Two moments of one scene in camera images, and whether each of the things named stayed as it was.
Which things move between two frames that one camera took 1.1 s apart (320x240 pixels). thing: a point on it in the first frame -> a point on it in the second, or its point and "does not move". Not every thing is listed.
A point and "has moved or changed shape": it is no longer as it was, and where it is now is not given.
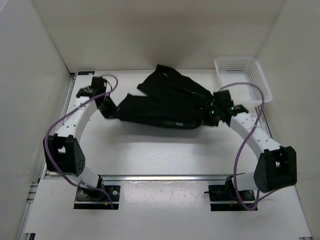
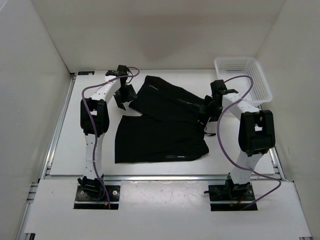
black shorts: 173,100 has moved or changed shape
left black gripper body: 108,108 -> 125,94
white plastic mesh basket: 245,69 does not move
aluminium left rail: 24,232 does not move
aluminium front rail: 62,178 does not move
